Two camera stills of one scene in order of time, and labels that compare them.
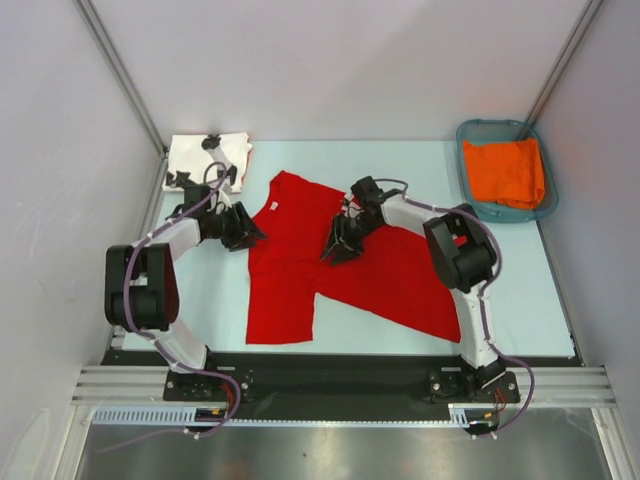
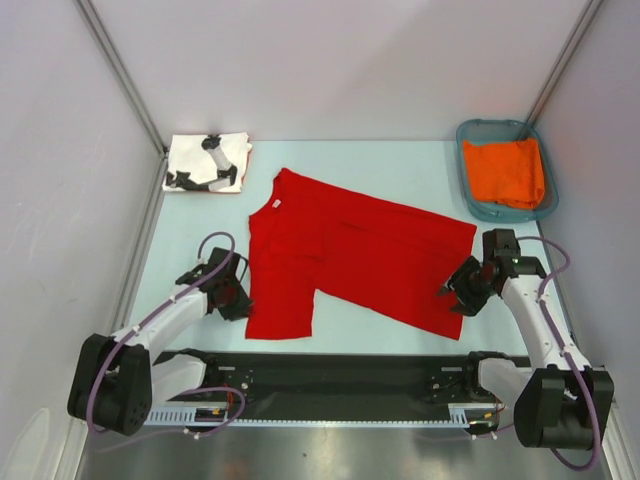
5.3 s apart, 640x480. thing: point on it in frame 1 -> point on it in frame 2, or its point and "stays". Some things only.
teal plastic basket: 488,130 stays
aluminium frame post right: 563,61 stays
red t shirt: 399,275 stays
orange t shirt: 509,174 stays
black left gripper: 245,232 -> 242,308
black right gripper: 352,247 -> 467,303
